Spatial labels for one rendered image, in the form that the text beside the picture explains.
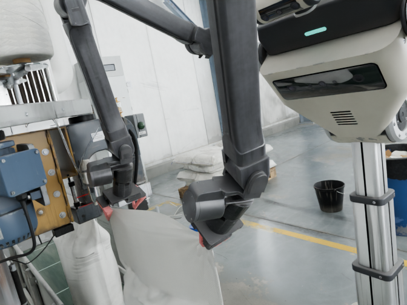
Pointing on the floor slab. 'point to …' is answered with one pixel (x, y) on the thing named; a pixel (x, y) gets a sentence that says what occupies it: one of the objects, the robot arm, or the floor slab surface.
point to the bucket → (330, 195)
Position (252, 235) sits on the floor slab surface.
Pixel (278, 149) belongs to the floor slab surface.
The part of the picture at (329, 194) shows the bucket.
